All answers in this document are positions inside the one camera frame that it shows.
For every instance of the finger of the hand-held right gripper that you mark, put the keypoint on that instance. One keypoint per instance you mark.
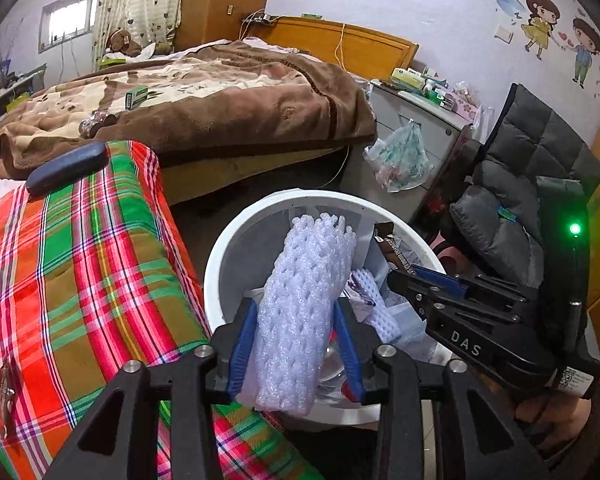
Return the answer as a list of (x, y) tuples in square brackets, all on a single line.
[(440, 280), (460, 335)]

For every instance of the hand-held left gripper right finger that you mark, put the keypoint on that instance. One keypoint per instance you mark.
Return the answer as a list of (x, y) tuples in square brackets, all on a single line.
[(347, 345)]

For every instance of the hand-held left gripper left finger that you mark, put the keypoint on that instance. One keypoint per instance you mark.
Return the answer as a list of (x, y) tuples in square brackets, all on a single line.
[(242, 345)]

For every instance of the short white foam net sleeve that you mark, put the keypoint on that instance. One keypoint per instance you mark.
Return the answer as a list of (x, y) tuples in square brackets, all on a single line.
[(380, 317)]

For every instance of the brown snack wrapper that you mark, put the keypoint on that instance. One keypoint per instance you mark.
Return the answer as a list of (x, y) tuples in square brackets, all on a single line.
[(392, 252)]

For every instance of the long white foam net sleeve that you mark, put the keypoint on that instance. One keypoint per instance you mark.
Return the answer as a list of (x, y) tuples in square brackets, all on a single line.
[(295, 310)]

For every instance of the white trash bin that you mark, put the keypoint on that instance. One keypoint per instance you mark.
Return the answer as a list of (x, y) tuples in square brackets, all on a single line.
[(230, 260)]

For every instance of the person's right hand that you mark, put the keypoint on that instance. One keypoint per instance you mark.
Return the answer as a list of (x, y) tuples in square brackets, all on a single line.
[(555, 425)]

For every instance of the clear plastic bag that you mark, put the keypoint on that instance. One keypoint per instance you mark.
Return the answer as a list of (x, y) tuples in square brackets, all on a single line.
[(400, 160)]

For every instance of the grey padded jacket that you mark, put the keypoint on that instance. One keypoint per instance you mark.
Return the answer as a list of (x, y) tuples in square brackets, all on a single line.
[(520, 160)]

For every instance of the yellow bed mattress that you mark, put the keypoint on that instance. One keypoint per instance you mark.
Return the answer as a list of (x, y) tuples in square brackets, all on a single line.
[(255, 175)]

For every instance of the colourful plaid cloth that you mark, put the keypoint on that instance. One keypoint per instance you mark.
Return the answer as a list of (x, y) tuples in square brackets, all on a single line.
[(80, 285)]

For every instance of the grey nightstand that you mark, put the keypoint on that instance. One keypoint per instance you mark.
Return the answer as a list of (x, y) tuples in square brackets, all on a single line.
[(405, 110)]

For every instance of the pile of small boxes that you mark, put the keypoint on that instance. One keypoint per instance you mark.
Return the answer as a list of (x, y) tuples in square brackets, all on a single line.
[(410, 77)]

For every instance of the brown fleece blanket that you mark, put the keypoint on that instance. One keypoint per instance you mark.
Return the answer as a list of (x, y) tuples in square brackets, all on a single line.
[(230, 110)]

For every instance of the wooden headboard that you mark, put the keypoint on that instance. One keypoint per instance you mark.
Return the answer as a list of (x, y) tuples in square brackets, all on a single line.
[(375, 50)]

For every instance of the small brown wrapper scrap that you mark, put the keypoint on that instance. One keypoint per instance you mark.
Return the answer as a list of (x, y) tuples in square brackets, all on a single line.
[(7, 390)]

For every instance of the black glasses case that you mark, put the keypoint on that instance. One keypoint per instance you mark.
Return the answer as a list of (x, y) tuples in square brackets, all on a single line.
[(65, 167)]

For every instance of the dark snack packet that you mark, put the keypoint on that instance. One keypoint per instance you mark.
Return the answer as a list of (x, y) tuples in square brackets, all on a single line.
[(95, 122)]

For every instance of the small green box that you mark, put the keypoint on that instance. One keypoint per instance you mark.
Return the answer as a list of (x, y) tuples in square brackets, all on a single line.
[(136, 97)]

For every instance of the white power strip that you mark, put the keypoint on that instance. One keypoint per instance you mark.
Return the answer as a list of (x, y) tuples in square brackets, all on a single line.
[(260, 19)]

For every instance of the brown teddy bear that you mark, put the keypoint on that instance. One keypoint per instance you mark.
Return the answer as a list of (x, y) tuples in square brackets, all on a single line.
[(120, 42)]

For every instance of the white cluttered desk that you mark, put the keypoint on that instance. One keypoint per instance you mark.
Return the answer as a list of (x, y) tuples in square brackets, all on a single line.
[(10, 92)]

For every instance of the wooden wardrobe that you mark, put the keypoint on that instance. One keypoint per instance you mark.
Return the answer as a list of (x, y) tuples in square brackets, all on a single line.
[(220, 0)]

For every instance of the heart print curtain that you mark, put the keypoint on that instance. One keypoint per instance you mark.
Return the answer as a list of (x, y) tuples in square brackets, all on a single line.
[(140, 0)]

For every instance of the barred window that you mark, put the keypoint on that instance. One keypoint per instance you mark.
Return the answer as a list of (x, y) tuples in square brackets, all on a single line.
[(67, 17)]

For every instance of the white light switch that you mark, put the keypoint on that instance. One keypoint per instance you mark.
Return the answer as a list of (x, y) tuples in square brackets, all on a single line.
[(504, 34)]

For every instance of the cartoon wall sticker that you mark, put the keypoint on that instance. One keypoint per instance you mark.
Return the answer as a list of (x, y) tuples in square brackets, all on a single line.
[(540, 15)]

